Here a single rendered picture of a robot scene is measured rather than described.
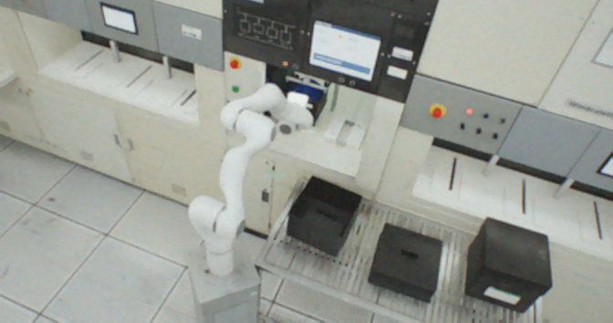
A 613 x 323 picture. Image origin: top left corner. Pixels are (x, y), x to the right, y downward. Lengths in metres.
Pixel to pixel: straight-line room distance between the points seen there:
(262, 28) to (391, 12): 0.58
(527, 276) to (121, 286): 2.23
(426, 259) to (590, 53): 1.06
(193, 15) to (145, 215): 1.62
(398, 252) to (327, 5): 1.13
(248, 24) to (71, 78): 1.42
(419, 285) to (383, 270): 0.16
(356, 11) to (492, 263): 1.18
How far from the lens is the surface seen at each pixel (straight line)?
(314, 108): 2.38
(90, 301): 3.00
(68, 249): 3.25
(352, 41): 1.88
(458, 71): 1.88
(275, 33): 1.98
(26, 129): 3.76
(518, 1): 1.75
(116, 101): 2.86
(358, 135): 2.52
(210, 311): 2.12
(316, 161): 2.36
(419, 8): 1.77
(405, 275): 2.05
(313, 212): 2.27
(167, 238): 3.13
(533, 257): 2.17
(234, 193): 1.69
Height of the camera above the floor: 2.54
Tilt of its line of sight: 44 degrees down
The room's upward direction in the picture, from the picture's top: 8 degrees clockwise
